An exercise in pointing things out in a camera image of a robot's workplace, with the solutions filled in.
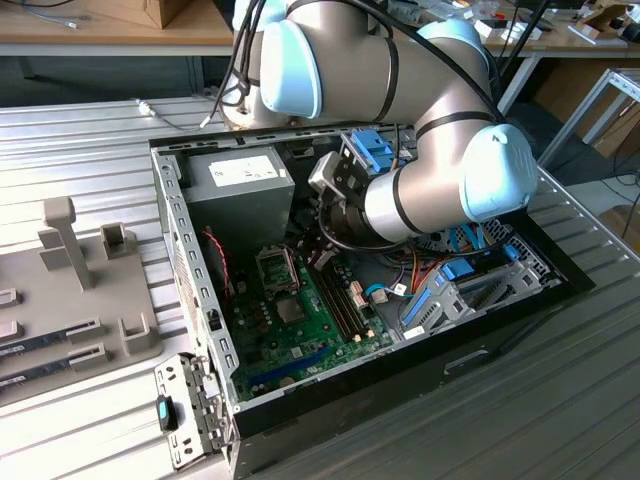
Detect silver green CPU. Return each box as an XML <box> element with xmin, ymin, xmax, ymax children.
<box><xmin>273</xmin><ymin>298</ymin><xmax>310</xmax><ymax>325</ymax></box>

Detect blue plastic drive carrier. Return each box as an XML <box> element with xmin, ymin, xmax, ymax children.
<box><xmin>349</xmin><ymin>128</ymin><xmax>416</xmax><ymax>174</ymax></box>

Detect black RAM slot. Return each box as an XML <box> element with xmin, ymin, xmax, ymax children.
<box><xmin>313</xmin><ymin>269</ymin><xmax>352</xmax><ymax>345</ymax></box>
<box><xmin>327</xmin><ymin>252</ymin><xmax>371</xmax><ymax>336</ymax></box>
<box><xmin>318</xmin><ymin>264</ymin><xmax>358</xmax><ymax>342</ymax></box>
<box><xmin>323</xmin><ymin>259</ymin><xmax>364</xmax><ymax>339</ymax></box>

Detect metal socket cover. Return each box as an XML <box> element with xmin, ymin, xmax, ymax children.
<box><xmin>254</xmin><ymin>245</ymin><xmax>301</xmax><ymax>300</ymax></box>

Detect grey power supply unit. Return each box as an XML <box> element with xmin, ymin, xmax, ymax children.
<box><xmin>182</xmin><ymin>146</ymin><xmax>297</xmax><ymax>251</ymax></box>

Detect green motherboard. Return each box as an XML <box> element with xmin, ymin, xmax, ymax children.
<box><xmin>229</xmin><ymin>244</ymin><xmax>399</xmax><ymax>401</ymax></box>

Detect blue carrier with black disk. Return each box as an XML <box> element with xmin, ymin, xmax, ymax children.
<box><xmin>442</xmin><ymin>248</ymin><xmax>521</xmax><ymax>287</ymax></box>

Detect blue expansion slot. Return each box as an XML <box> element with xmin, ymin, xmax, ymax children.
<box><xmin>247</xmin><ymin>347</ymin><xmax>331</xmax><ymax>388</ymax></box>

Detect black grey PC case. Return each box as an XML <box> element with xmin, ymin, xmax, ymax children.
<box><xmin>148</xmin><ymin>113</ymin><xmax>599</xmax><ymax>476</ymax></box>

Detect perforated metal disk bay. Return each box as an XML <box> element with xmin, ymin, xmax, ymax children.
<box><xmin>419</xmin><ymin>219</ymin><xmax>567</xmax><ymax>294</ymax></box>

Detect small white box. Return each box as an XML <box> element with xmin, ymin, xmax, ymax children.
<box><xmin>472</xmin><ymin>18</ymin><xmax>511</xmax><ymax>39</ymax></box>

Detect black stand pole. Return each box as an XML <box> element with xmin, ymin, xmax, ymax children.
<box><xmin>492</xmin><ymin>0</ymin><xmax>551</xmax><ymax>121</ymax></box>

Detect teal black latch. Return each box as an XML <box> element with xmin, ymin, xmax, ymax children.
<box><xmin>156</xmin><ymin>394</ymin><xmax>181</xmax><ymax>432</ymax></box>

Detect brown cardboard box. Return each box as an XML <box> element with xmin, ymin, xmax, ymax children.
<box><xmin>532</xmin><ymin>59</ymin><xmax>640</xmax><ymax>159</ymax></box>
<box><xmin>597</xmin><ymin>204</ymin><xmax>640</xmax><ymax>251</ymax></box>
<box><xmin>82</xmin><ymin>0</ymin><xmax>192</xmax><ymax>30</ymax></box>

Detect grey parts rack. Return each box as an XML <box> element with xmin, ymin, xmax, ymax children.
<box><xmin>0</xmin><ymin>196</ymin><xmax>169</xmax><ymax>409</ymax></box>

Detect wooden desk white legs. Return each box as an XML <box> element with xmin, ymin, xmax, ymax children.
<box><xmin>469</xmin><ymin>0</ymin><xmax>640</xmax><ymax>120</ymax></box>

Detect dark RAM stick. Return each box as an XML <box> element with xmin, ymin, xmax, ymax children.
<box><xmin>0</xmin><ymin>328</ymin><xmax>72</xmax><ymax>359</ymax></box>
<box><xmin>0</xmin><ymin>357</ymin><xmax>77</xmax><ymax>392</ymax></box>

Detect cardboard holder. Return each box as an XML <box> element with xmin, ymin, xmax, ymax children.
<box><xmin>569</xmin><ymin>0</ymin><xmax>640</xmax><ymax>47</ymax></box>

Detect black camera bracket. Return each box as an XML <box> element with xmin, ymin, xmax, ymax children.
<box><xmin>332</xmin><ymin>155</ymin><xmax>374</xmax><ymax>201</ymax></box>

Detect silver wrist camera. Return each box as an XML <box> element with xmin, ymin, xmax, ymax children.
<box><xmin>308</xmin><ymin>151</ymin><xmax>351</xmax><ymax>201</ymax></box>

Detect light blue SATA wire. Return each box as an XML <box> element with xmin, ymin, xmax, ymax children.
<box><xmin>367</xmin><ymin>282</ymin><xmax>416</xmax><ymax>303</ymax></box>
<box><xmin>447</xmin><ymin>222</ymin><xmax>489</xmax><ymax>262</ymax></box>

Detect multicolour main wire bundle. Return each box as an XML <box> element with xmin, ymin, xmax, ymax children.
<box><xmin>384</xmin><ymin>247</ymin><xmax>452</xmax><ymax>302</ymax></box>

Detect red black twisted wire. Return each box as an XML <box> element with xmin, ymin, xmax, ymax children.
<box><xmin>202</xmin><ymin>227</ymin><xmax>234</xmax><ymax>302</ymax></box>

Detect grey disk bay bracket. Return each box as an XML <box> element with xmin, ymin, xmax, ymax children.
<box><xmin>399</xmin><ymin>267</ymin><xmax>565</xmax><ymax>342</ymax></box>

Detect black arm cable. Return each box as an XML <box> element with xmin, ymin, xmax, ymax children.
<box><xmin>199</xmin><ymin>0</ymin><xmax>506</xmax><ymax>251</ymax></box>

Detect grey cable with plug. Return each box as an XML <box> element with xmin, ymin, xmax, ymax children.
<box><xmin>133</xmin><ymin>97</ymin><xmax>221</xmax><ymax>133</ymax></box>

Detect metal card retention bracket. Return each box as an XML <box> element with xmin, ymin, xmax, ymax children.
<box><xmin>153</xmin><ymin>352</ymin><xmax>237</xmax><ymax>472</ymax></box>

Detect aluminium profile frame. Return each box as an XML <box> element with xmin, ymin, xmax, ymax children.
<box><xmin>537</xmin><ymin>67</ymin><xmax>640</xmax><ymax>171</ymax></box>

